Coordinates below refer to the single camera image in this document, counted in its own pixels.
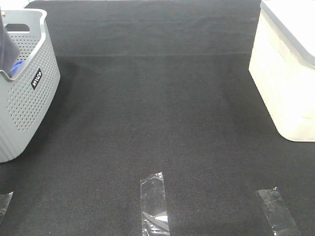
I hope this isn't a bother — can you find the grey perforated laundry basket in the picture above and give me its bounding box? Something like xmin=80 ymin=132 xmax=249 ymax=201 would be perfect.
xmin=0 ymin=8 xmax=60 ymax=163

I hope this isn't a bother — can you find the blue cloth in basket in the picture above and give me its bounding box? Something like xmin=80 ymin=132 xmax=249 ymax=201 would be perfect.
xmin=11 ymin=60 xmax=25 ymax=76

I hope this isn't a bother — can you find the clear tape strip right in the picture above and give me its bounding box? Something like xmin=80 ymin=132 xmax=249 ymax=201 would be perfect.
xmin=256 ymin=187 xmax=301 ymax=236

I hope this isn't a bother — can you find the clear tape strip left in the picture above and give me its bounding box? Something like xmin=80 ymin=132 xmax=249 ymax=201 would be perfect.
xmin=0 ymin=192 xmax=14 ymax=224

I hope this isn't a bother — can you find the white lidded storage box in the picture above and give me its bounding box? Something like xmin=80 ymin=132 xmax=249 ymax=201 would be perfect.
xmin=249 ymin=0 xmax=315 ymax=142

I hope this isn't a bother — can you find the clear tape strip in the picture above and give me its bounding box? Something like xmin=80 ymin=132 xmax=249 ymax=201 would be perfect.
xmin=0 ymin=192 xmax=14 ymax=224
xmin=256 ymin=187 xmax=301 ymax=236
xmin=140 ymin=172 xmax=170 ymax=236

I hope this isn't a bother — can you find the grey towel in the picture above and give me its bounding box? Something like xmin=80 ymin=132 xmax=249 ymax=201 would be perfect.
xmin=0 ymin=15 xmax=20 ymax=77

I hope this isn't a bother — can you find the clear tape strip centre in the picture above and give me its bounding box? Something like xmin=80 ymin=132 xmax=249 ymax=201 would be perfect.
xmin=140 ymin=172 xmax=170 ymax=236

